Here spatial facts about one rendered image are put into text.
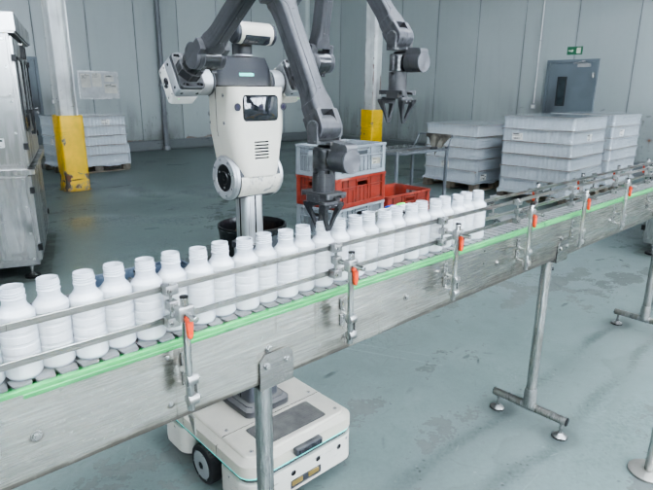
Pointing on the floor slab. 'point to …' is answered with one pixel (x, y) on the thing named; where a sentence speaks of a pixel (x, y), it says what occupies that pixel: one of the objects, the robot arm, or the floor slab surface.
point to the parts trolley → (413, 157)
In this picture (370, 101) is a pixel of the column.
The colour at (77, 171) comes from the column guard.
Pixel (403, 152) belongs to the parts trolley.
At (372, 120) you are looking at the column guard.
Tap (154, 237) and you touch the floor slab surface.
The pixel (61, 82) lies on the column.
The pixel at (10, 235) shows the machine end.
